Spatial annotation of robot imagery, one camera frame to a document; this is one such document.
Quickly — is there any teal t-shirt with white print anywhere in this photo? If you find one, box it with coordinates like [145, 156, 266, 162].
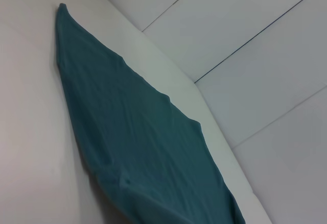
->
[55, 3, 246, 224]

